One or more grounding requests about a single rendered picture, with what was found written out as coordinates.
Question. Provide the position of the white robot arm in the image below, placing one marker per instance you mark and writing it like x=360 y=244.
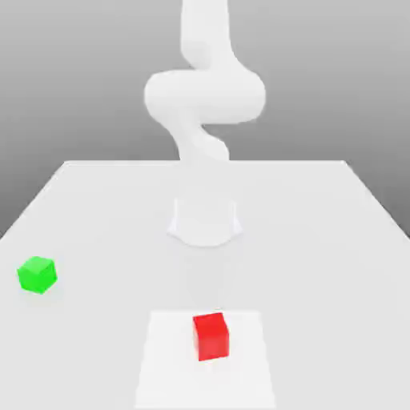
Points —
x=205 y=96

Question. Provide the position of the small red cube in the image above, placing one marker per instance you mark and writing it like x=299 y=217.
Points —
x=211 y=338

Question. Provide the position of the small green cube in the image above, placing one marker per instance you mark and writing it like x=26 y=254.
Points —
x=36 y=275

